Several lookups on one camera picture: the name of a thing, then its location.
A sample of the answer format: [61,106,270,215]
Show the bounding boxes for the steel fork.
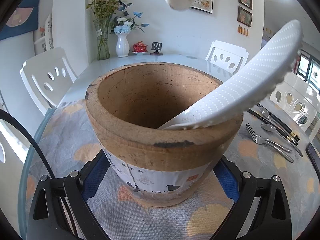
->
[251,134,294,163]
[246,123,292,153]

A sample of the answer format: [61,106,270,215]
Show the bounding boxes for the steel spoon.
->
[260,106,286,132]
[260,123,303,157]

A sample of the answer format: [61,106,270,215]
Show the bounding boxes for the patterned grey placemat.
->
[35,100,319,239]

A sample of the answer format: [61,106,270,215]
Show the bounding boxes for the white chair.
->
[1,120,30,163]
[206,40,249,75]
[270,72,319,140]
[20,47,77,115]

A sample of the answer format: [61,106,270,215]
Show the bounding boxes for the black smartphone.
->
[305,143,320,178]

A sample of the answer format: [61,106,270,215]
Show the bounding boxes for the white ribbed vase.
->
[116,33,130,57]

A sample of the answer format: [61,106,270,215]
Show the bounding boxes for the red lidded teacup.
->
[132,41,148,55]

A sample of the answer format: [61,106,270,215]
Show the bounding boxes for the black phone stand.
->
[150,42,163,56]

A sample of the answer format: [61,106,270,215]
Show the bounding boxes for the glass vase with stems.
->
[86,0,119,60]

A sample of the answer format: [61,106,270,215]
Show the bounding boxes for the blue fridge cover cloth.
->
[0,0,40,40]

